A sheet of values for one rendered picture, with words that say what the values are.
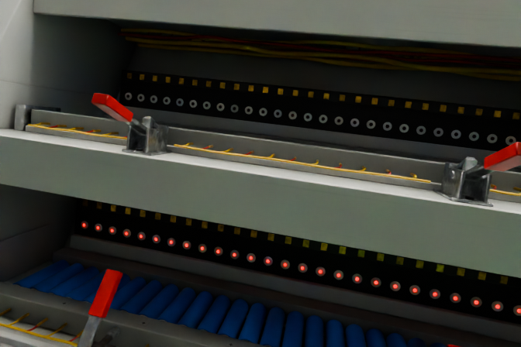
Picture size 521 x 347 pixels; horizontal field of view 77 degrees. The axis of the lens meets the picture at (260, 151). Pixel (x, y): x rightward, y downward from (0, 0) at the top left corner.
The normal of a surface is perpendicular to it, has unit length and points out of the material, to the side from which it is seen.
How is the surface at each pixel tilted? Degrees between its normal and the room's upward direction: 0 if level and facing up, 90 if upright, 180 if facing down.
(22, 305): 113
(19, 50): 90
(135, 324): 23
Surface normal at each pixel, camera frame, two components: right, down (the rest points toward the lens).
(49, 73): 0.97, 0.14
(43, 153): -0.18, 0.07
